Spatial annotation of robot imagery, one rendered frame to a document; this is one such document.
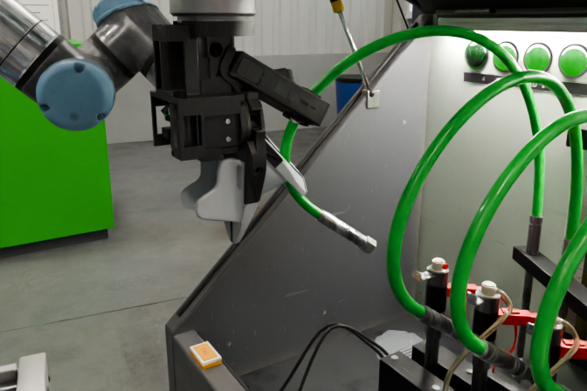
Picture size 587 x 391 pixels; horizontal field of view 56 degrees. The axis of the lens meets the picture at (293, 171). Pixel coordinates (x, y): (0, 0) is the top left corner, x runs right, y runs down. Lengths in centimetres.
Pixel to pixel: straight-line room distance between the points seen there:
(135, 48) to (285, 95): 29
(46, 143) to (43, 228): 55
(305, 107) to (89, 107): 23
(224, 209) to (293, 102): 12
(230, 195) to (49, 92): 22
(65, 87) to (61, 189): 321
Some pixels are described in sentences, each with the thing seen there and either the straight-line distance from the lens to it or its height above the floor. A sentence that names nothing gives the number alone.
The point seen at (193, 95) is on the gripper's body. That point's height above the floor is 138.
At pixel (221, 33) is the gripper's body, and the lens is 48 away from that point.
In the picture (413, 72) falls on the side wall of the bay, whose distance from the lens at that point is 108.
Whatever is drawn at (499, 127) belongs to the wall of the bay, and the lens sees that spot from 101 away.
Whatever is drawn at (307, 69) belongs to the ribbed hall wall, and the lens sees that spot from 757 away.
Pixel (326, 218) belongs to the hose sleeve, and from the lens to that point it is 76.
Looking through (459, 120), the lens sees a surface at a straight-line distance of 58.
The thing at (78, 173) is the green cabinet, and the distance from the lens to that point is 381.
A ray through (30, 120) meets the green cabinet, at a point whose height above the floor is 85.
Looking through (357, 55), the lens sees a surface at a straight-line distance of 73.
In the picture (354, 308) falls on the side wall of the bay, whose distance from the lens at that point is 114.
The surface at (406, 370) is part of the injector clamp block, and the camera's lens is 81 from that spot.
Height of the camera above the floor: 144
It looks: 15 degrees down
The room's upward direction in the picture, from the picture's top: straight up
